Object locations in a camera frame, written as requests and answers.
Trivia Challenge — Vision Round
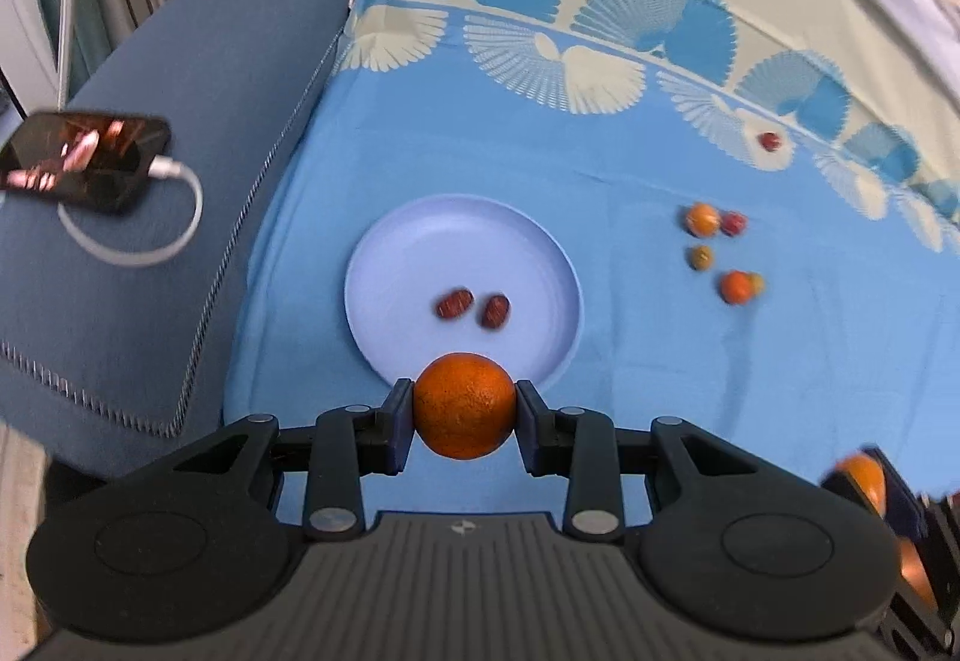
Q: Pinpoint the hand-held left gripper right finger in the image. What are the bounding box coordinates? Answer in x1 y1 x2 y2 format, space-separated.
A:
514 379 775 543

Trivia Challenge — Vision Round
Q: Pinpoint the blue sofa armrest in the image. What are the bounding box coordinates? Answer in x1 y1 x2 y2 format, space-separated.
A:
0 0 359 482

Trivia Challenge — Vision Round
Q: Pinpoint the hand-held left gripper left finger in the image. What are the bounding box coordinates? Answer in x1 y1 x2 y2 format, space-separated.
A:
161 377 417 543

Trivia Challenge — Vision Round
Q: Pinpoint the blue fan-print cloth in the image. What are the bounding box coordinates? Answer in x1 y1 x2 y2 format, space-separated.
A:
221 0 960 528

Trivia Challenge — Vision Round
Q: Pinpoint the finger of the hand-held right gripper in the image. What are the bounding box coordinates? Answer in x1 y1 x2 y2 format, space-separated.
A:
870 447 935 543
820 464 875 519

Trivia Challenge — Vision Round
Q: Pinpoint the white charging cable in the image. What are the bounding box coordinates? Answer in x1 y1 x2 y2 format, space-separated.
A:
56 155 205 268

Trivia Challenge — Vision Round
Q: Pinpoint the pale blue round plate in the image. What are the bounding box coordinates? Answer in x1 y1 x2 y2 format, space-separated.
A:
344 196 584 393

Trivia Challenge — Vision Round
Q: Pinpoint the small orange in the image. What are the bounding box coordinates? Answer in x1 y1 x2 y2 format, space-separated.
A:
684 202 722 238
719 270 754 307

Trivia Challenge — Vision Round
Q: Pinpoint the black smartphone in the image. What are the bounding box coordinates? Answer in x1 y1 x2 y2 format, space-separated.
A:
0 112 173 214

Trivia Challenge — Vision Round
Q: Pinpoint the large plastic-wrapped orange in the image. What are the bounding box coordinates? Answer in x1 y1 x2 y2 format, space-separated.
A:
836 454 888 516

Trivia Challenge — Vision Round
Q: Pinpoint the large deep orange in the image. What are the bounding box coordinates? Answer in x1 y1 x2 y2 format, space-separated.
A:
413 352 518 461

